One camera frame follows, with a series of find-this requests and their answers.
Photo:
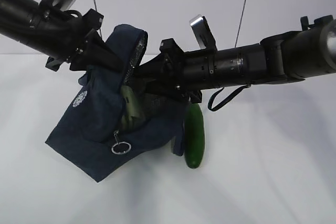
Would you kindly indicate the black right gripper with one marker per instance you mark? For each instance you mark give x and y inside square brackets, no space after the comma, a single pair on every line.
[190,72]

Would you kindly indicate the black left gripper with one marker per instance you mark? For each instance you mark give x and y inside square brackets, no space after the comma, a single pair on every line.
[77,42]

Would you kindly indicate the glass container green lid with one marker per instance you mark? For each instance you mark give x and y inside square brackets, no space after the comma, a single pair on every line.
[133,115]

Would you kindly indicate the green cucumber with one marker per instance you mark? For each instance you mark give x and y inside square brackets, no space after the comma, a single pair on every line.
[194,136]

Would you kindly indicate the navy blue lunch bag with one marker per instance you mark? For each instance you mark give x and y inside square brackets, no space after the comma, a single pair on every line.
[88,134]

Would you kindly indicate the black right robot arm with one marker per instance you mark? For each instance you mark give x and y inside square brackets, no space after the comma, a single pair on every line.
[289,57]

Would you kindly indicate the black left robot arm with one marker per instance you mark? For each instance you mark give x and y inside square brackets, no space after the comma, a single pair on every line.
[27,23]

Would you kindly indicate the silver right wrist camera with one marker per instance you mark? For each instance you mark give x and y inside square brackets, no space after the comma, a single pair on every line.
[202,32]

